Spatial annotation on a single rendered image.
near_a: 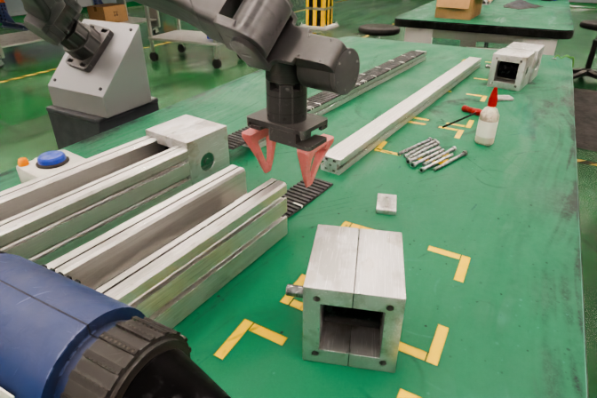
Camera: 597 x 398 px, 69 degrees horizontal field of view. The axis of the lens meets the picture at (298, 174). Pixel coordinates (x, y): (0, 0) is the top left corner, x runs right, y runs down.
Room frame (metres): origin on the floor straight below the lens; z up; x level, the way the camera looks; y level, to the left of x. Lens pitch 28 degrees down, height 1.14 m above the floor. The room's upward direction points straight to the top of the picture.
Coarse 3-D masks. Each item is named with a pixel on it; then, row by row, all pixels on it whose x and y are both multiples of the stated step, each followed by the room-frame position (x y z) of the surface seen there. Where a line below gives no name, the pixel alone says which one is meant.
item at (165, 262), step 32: (192, 192) 0.48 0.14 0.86; (224, 192) 0.51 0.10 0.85; (256, 192) 0.48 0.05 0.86; (128, 224) 0.40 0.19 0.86; (160, 224) 0.42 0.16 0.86; (192, 224) 0.46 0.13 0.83; (224, 224) 0.41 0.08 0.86; (256, 224) 0.45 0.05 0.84; (64, 256) 0.35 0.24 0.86; (96, 256) 0.35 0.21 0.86; (128, 256) 0.38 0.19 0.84; (160, 256) 0.35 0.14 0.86; (192, 256) 0.36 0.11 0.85; (224, 256) 0.40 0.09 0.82; (256, 256) 0.44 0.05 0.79; (96, 288) 0.33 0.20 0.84; (128, 288) 0.30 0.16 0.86; (160, 288) 0.33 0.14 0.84; (192, 288) 0.36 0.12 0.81; (160, 320) 0.32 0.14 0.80
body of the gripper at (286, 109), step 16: (272, 96) 0.56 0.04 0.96; (288, 96) 0.55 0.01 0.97; (304, 96) 0.57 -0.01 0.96; (256, 112) 0.60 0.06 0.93; (272, 112) 0.56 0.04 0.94; (288, 112) 0.55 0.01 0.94; (304, 112) 0.57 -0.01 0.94; (288, 128) 0.54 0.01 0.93; (304, 128) 0.54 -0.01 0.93; (320, 128) 0.57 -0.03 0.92
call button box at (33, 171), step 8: (64, 152) 0.65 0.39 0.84; (32, 160) 0.62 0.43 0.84; (72, 160) 0.62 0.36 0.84; (80, 160) 0.62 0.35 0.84; (16, 168) 0.60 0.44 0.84; (24, 168) 0.59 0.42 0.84; (32, 168) 0.59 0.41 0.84; (40, 168) 0.59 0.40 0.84; (48, 168) 0.59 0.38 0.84; (56, 168) 0.59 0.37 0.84; (24, 176) 0.59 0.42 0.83; (32, 176) 0.57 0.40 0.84; (40, 176) 0.57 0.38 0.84
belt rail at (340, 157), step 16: (464, 64) 1.38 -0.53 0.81; (480, 64) 1.47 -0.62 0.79; (448, 80) 1.20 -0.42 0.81; (416, 96) 1.05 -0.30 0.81; (432, 96) 1.07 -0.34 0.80; (400, 112) 0.93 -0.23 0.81; (416, 112) 0.99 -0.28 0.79; (368, 128) 0.83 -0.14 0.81; (384, 128) 0.83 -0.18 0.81; (352, 144) 0.75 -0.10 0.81; (368, 144) 0.77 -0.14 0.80; (336, 160) 0.69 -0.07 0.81; (352, 160) 0.72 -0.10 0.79
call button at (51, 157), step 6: (54, 150) 0.63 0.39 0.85; (42, 156) 0.61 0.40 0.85; (48, 156) 0.60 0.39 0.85; (54, 156) 0.61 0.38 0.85; (60, 156) 0.61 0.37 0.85; (66, 156) 0.62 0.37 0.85; (42, 162) 0.59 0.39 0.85; (48, 162) 0.59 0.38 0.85; (54, 162) 0.60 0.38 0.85; (60, 162) 0.60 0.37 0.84
